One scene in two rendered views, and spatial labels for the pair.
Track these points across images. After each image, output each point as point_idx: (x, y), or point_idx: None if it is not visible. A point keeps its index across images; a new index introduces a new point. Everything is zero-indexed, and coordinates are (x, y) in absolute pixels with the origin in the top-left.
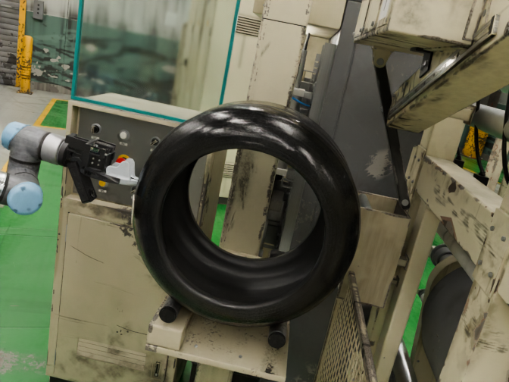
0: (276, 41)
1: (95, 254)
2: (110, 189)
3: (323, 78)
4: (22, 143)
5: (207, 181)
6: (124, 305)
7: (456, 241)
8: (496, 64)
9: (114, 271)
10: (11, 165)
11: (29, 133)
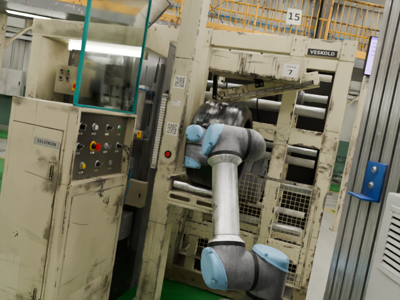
0: (194, 69)
1: (84, 220)
2: (84, 169)
3: (159, 81)
4: (204, 135)
5: (132, 145)
6: (95, 247)
7: None
8: (303, 88)
9: (93, 227)
10: (201, 149)
11: (203, 129)
